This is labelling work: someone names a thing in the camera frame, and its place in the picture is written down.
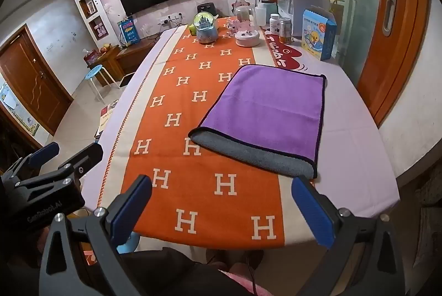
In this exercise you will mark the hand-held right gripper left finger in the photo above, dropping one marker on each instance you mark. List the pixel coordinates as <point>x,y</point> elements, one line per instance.
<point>135,209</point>

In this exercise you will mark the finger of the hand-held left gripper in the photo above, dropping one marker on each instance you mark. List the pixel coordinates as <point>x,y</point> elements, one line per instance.
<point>43,155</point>
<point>84,158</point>

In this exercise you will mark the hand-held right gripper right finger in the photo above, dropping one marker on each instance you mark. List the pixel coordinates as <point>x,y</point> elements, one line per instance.
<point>312,217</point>

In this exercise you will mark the purple and grey towel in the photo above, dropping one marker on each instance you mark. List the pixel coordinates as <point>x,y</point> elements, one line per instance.
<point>262,109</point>

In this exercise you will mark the flat printed box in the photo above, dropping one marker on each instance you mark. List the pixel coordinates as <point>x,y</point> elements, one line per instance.
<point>107,118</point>

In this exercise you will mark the brown wooden door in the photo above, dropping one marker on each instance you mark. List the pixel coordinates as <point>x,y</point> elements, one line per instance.
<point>32,82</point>

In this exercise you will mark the person's dark clothing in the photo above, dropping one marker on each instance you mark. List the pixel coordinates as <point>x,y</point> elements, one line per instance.
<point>179,272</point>

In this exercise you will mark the blue round stool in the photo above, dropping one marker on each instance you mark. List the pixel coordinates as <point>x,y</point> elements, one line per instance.
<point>95,71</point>

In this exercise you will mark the pink tissue box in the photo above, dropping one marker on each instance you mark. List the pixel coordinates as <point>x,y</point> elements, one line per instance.
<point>91,58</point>

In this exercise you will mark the wooden television cabinet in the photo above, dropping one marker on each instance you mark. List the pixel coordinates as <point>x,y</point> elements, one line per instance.
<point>133,54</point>

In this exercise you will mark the orange letter-print blanket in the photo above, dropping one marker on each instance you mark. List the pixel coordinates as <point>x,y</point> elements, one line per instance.
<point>193,109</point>

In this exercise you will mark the blue printed carton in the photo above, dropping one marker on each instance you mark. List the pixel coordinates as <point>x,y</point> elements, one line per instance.
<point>128,31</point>

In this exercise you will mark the wooden framed glass sliding door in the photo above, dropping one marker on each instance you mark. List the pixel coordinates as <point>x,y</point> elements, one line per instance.
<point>386,68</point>

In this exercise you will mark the red and white printed mat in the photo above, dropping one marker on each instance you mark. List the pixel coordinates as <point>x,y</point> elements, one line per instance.
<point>283,52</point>

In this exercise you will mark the blue castle snow globe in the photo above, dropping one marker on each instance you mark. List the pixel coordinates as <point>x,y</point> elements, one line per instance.
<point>205,28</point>

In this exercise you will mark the blue cartoon print box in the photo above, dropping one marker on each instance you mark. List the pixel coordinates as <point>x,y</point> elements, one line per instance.
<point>316,35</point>

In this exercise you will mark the amber jar with silver lid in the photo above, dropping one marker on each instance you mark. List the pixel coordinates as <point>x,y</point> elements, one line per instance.
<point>285,31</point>

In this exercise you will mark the pink carousel music box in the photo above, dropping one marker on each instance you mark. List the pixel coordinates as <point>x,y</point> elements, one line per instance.
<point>247,35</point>

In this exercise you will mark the white pill bottle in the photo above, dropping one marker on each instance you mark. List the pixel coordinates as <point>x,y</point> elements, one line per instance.
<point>275,25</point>

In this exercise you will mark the white water dispenser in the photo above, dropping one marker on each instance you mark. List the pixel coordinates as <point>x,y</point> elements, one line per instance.
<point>307,11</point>

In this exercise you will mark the white plastic jar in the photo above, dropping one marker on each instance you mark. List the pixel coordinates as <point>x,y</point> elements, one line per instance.
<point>259,16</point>

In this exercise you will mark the clear glass bottle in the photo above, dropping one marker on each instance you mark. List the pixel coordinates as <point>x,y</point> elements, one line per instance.
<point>239,2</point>

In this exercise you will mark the wall poster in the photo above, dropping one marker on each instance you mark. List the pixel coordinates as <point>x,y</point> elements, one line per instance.
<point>15,109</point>

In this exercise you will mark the white wall niche shelving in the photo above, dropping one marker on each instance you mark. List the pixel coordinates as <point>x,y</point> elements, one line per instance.
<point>88,4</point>

